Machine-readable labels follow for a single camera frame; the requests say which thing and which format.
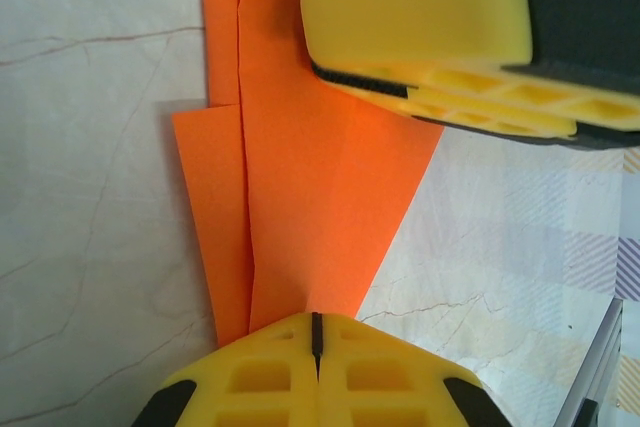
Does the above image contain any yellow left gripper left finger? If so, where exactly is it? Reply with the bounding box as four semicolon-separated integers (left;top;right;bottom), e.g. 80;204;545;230
130;311;321;427

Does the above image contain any aluminium side rail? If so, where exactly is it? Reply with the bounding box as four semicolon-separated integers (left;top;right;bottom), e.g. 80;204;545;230
553;296;627;427

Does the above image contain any orange paper sheet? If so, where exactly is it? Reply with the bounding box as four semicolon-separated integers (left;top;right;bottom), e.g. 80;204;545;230
171;0;446;348

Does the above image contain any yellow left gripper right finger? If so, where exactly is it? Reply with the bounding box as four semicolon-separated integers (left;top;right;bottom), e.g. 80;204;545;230
313;311;512;427

